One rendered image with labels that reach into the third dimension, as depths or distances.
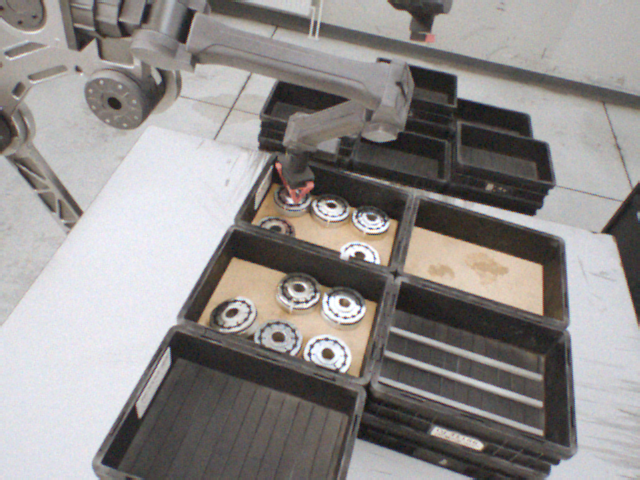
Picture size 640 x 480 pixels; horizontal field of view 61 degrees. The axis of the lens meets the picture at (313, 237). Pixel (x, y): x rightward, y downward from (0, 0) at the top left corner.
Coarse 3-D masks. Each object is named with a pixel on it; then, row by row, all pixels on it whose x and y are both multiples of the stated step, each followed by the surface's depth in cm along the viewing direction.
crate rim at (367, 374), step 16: (224, 240) 123; (272, 240) 126; (288, 240) 126; (320, 256) 125; (336, 256) 125; (208, 272) 116; (384, 272) 124; (192, 288) 113; (384, 304) 119; (224, 336) 106; (272, 352) 105; (320, 368) 105; (368, 368) 106; (368, 384) 105
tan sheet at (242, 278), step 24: (240, 264) 132; (216, 288) 126; (240, 288) 127; (264, 288) 128; (264, 312) 124; (312, 312) 125; (312, 336) 121; (336, 336) 122; (360, 336) 123; (360, 360) 119
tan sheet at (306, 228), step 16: (272, 192) 151; (272, 208) 147; (352, 208) 152; (304, 224) 145; (320, 240) 141; (336, 240) 142; (352, 240) 143; (368, 240) 144; (384, 240) 145; (384, 256) 141
